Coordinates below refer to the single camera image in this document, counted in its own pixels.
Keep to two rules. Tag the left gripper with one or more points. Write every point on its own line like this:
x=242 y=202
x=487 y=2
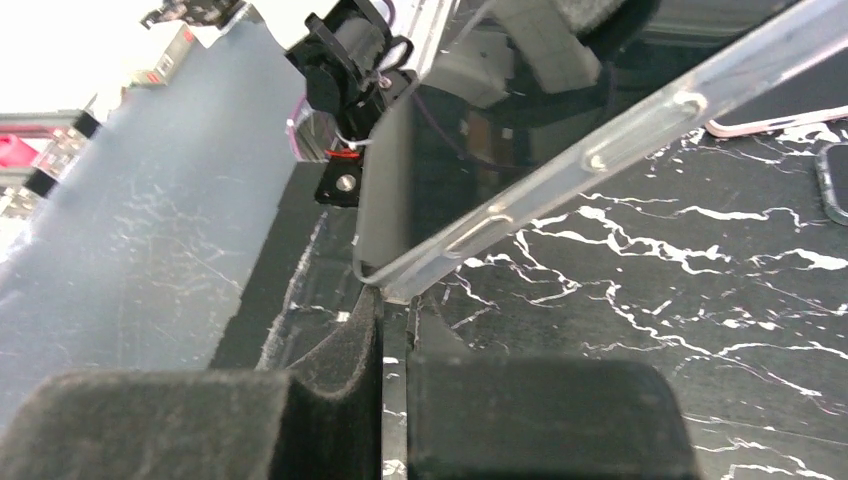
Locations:
x=358 y=70

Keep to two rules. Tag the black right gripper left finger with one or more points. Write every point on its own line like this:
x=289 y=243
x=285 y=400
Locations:
x=319 y=418

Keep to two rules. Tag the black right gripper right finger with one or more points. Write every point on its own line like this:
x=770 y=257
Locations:
x=475 y=415

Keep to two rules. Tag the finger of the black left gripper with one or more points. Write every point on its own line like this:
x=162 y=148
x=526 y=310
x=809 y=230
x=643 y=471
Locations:
x=546 y=33

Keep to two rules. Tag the phone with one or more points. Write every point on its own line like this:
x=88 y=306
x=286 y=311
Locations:
x=752 y=120
x=490 y=151
x=831 y=172

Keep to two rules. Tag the phone in pink case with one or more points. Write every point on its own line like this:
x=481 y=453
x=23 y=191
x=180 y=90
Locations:
x=752 y=120

